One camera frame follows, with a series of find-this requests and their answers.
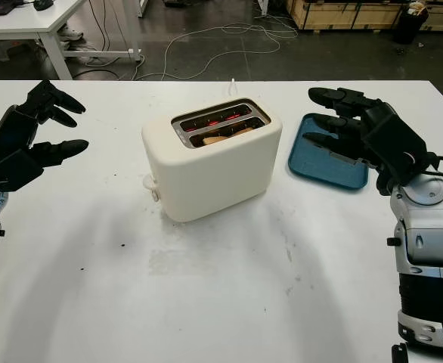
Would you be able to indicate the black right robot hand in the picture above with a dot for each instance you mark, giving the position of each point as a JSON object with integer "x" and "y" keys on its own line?
{"x": 372, "y": 107}

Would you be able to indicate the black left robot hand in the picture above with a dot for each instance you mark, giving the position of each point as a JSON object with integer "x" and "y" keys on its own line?
{"x": 10, "y": 132}

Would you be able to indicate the toast slice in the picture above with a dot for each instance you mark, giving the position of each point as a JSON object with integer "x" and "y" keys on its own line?
{"x": 215, "y": 140}

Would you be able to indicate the cream two-slot toaster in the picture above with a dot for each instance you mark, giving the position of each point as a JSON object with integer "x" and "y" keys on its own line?
{"x": 214, "y": 174}

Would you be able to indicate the blue plastic tray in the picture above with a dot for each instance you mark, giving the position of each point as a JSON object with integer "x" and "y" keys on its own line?
{"x": 320, "y": 177}

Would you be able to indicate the black trash bin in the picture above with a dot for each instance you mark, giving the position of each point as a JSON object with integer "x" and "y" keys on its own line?
{"x": 408, "y": 26}

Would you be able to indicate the white sneaker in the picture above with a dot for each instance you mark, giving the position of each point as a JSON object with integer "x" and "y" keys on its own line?
{"x": 72, "y": 35}

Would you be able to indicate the white office desk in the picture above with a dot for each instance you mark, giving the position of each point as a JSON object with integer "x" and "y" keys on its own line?
{"x": 55, "y": 19}

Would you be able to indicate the black computer mouse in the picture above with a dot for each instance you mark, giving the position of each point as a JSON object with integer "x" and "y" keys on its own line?
{"x": 44, "y": 4}

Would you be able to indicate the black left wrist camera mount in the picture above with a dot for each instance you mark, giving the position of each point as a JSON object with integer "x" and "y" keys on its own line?
{"x": 13, "y": 174}

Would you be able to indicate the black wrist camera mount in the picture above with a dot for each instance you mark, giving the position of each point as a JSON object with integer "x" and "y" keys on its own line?
{"x": 399, "y": 149}
{"x": 13, "y": 174}

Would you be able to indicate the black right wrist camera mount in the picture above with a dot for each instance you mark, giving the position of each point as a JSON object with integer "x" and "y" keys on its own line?
{"x": 399, "y": 149}

